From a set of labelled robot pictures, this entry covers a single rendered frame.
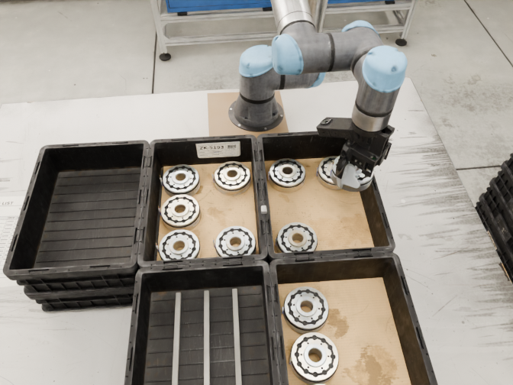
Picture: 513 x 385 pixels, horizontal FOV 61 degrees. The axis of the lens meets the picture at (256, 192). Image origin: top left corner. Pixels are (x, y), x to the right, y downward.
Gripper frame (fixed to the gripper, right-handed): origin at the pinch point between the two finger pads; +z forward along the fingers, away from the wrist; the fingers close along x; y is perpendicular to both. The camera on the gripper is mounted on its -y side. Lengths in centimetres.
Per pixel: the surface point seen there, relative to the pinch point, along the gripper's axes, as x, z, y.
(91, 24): 80, 100, -255
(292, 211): -7.0, 16.2, -9.2
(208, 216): -22.9, 16.2, -25.8
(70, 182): -40, 16, -65
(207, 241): -28.9, 16.2, -20.6
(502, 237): 72, 73, 45
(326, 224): -4.5, 16.2, 0.3
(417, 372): -25.2, 10.8, 36.3
